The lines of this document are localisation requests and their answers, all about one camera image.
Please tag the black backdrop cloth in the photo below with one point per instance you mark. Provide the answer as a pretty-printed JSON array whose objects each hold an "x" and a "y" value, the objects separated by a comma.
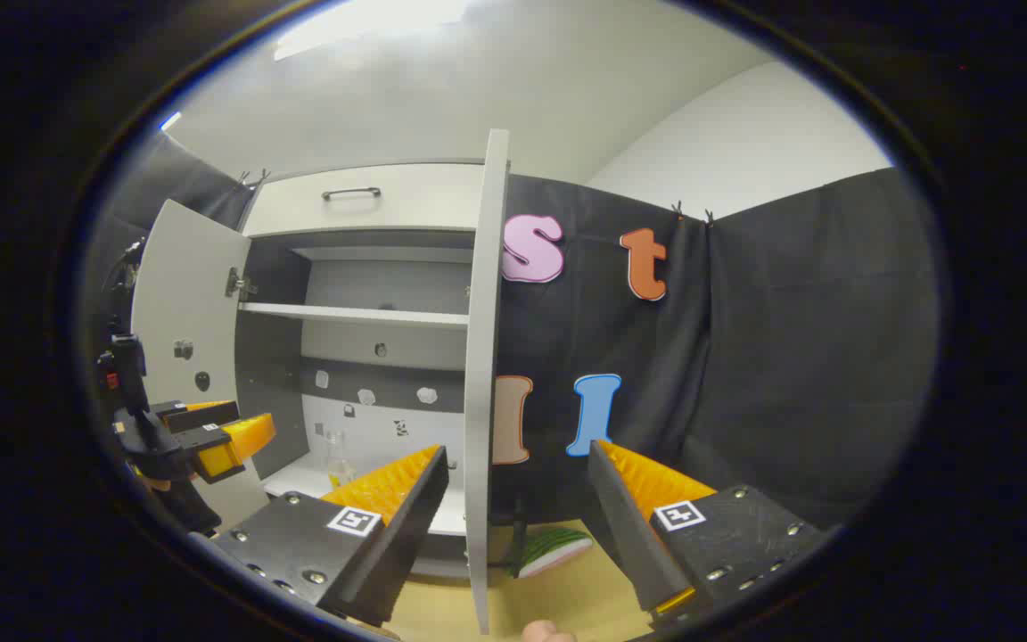
[{"x": 790, "y": 357}]

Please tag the watermelon slice toy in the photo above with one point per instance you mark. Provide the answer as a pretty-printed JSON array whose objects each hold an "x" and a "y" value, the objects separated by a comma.
[{"x": 554, "y": 548}]

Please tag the white cabinet drawer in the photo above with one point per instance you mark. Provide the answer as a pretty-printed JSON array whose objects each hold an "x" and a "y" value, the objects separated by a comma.
[{"x": 424, "y": 201}]

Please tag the white and grey cabinet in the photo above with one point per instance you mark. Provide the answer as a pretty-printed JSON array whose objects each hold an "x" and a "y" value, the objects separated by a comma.
[{"x": 389, "y": 285}]

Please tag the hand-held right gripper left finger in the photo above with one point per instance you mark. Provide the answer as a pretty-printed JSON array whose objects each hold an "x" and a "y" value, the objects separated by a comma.
[{"x": 389, "y": 553}]

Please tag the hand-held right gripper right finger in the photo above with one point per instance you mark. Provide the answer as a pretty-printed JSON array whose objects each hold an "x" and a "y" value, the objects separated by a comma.
[{"x": 634, "y": 544}]

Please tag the clear plastic bottle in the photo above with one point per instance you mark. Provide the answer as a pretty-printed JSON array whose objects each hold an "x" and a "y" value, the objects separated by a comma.
[{"x": 340, "y": 468}]

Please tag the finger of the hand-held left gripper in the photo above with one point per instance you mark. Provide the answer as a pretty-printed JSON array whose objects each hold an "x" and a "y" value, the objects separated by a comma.
[
  {"x": 228, "y": 446},
  {"x": 197, "y": 415}
]

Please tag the white cabinet door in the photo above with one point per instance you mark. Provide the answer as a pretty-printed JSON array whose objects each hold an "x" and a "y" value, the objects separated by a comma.
[
  {"x": 482, "y": 357},
  {"x": 184, "y": 294}
]

